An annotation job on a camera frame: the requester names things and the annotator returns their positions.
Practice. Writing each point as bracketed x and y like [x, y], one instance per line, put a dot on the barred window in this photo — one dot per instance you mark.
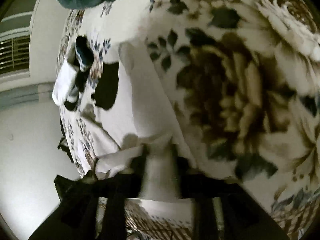
[14, 54]

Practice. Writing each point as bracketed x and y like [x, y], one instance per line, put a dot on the beige folded sock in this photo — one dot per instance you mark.
[64, 82]

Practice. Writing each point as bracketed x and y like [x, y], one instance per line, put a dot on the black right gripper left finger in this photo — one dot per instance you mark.
[91, 208]

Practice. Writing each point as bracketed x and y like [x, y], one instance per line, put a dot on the dark striped sock pile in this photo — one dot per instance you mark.
[84, 59]

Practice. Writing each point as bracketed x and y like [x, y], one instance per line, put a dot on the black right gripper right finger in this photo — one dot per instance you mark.
[222, 210]

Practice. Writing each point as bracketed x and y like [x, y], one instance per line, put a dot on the white small garment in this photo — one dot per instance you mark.
[129, 107]

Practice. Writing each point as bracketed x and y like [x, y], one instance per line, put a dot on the floral bed blanket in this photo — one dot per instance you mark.
[243, 79]

